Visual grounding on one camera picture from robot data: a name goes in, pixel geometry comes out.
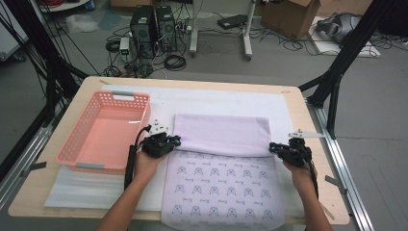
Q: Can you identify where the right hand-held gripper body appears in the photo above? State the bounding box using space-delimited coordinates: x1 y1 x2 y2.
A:
275 128 326 168

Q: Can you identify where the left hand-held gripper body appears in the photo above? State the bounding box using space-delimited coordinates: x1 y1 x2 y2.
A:
140 118 177 159

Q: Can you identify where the lilac printed towel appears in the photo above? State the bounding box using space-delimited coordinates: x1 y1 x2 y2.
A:
160 112 287 231

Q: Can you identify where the pink plastic basket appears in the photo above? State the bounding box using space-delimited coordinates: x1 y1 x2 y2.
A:
56 90 152 176

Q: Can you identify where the person's left hand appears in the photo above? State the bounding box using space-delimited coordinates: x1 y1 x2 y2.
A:
132 151 168 188

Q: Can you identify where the person's right hand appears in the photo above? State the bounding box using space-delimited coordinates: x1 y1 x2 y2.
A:
282 160 318 196

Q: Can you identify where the dark grey table clamp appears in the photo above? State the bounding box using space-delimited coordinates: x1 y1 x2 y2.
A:
20 161 48 177
324 174 348 195

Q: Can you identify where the white grid mat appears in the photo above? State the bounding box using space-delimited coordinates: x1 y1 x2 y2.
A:
43 84 306 217

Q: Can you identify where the beige tape strip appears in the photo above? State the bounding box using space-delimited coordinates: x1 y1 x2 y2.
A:
319 201 337 221

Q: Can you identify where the small white device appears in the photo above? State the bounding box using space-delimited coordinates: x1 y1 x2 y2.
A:
118 37 131 56

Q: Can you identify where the white metal stand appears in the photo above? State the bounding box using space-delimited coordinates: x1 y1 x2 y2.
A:
189 0 258 62

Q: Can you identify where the black computer tower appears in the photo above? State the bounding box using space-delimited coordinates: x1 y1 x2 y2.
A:
129 5 158 60
155 5 178 52

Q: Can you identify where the white flat board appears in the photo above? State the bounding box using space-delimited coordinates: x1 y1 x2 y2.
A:
309 15 382 59

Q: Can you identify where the brown cardboard box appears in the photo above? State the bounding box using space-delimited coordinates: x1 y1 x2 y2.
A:
261 0 321 40

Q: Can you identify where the black flat device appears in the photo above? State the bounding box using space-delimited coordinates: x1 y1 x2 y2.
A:
217 13 248 31

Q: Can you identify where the grey rounded device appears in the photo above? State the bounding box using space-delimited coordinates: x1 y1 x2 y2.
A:
316 12 362 44

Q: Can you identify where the white plastic bag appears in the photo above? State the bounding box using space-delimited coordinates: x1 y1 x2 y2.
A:
65 13 100 35

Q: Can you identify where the white round table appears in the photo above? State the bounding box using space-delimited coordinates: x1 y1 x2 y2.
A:
38 0 90 13

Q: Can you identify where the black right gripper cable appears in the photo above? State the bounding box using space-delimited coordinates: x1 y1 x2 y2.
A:
302 150 320 200

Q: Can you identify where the aluminium rail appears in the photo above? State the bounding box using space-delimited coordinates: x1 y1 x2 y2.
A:
306 97 374 231
0 104 65 211

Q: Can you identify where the coiled black cable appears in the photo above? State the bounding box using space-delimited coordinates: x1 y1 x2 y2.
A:
164 54 188 72

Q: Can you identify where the black metal frame post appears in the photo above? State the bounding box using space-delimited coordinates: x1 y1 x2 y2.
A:
0 0 90 182
297 0 408 140

